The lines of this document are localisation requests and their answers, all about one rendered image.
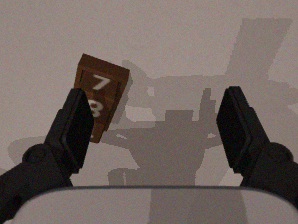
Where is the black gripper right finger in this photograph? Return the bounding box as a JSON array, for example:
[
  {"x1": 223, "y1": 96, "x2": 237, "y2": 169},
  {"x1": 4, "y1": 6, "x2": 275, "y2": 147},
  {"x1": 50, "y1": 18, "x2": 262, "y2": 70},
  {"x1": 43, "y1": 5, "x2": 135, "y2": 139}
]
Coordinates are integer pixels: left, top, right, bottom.
[{"x1": 216, "y1": 86, "x2": 298, "y2": 210}]

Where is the brown wooden cube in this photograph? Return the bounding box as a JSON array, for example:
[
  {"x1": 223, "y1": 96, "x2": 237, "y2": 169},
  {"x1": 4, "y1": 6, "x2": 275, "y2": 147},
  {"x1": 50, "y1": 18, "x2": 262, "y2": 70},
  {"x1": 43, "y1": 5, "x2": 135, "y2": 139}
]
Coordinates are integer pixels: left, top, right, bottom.
[
  {"x1": 89, "y1": 120, "x2": 106, "y2": 144},
  {"x1": 78, "y1": 71, "x2": 119, "y2": 123}
]

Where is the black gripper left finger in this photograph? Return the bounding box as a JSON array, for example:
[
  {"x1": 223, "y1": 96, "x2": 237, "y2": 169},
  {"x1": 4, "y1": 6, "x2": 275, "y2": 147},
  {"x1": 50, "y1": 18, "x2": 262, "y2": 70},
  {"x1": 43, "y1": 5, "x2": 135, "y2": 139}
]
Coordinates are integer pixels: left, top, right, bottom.
[{"x1": 0, "y1": 88, "x2": 94, "y2": 224}]

